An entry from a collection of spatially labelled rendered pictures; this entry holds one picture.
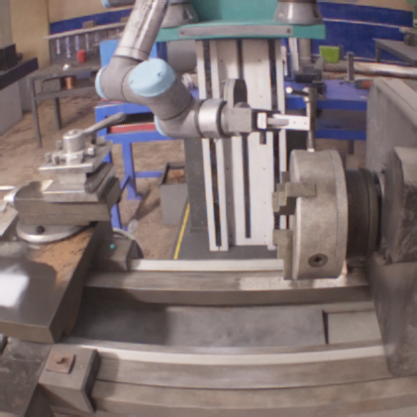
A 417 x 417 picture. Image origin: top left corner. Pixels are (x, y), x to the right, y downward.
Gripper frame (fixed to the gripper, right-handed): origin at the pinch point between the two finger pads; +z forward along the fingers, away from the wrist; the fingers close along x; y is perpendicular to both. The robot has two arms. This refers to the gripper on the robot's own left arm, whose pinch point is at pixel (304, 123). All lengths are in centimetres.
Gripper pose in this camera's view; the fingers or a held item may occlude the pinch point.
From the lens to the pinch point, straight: 93.7
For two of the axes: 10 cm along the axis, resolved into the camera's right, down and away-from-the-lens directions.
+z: 8.3, 1.2, -5.4
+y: -0.1, 9.8, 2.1
